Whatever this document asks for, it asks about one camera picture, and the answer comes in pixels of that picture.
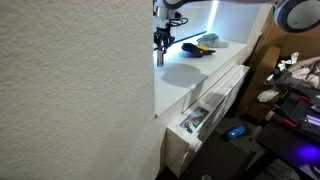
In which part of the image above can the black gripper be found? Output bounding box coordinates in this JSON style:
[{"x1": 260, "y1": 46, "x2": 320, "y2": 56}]
[{"x1": 153, "y1": 27, "x2": 176, "y2": 55}]

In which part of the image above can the white glue bottle red cap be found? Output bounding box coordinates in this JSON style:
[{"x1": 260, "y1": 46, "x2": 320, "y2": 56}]
[{"x1": 156, "y1": 46, "x2": 165, "y2": 68}]

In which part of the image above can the navy cap with yellow logo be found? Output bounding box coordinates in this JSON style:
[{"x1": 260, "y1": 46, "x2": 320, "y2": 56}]
[{"x1": 181, "y1": 42, "x2": 217, "y2": 59}]

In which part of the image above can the gray cap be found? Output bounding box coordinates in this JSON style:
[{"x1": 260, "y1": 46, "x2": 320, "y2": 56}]
[{"x1": 196, "y1": 32, "x2": 230, "y2": 49}]

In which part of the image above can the blue tennis ball can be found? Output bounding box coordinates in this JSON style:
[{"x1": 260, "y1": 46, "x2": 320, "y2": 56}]
[{"x1": 224, "y1": 124, "x2": 248, "y2": 141}]

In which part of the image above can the white roller blind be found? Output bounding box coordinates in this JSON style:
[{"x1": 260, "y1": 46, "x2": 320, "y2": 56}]
[{"x1": 152, "y1": 0, "x2": 214, "y2": 50}]

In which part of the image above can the open white drawer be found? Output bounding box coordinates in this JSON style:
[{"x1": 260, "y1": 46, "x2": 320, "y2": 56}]
[{"x1": 164, "y1": 64, "x2": 251, "y2": 178}]

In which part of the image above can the colourful sticker on radiator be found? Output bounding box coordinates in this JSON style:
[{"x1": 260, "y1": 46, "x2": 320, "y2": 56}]
[{"x1": 179, "y1": 105, "x2": 211, "y2": 135}]

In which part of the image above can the tall brown cardboard sheet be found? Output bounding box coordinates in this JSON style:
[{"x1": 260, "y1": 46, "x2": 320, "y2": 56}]
[{"x1": 237, "y1": 12, "x2": 320, "y2": 118}]

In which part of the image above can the white crumpled cloth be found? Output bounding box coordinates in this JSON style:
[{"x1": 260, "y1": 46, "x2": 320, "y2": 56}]
[{"x1": 256, "y1": 89, "x2": 280, "y2": 103}]

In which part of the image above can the pile of clothes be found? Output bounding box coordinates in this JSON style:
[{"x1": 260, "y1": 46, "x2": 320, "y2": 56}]
[{"x1": 275, "y1": 51, "x2": 320, "y2": 92}]

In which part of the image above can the black work desk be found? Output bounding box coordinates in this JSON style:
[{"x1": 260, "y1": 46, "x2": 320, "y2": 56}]
[{"x1": 255, "y1": 87, "x2": 320, "y2": 180}]

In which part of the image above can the dark window frame rail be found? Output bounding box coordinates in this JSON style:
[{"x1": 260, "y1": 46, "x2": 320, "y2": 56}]
[{"x1": 153, "y1": 30, "x2": 208, "y2": 52}]

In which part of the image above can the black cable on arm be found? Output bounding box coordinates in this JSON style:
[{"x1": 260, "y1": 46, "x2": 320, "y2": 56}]
[{"x1": 169, "y1": 14, "x2": 190, "y2": 28}]

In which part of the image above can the red handled tool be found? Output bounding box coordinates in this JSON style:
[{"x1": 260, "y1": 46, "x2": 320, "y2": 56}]
[
  {"x1": 282, "y1": 118, "x2": 300, "y2": 130},
  {"x1": 299, "y1": 95, "x2": 313, "y2": 104}
]

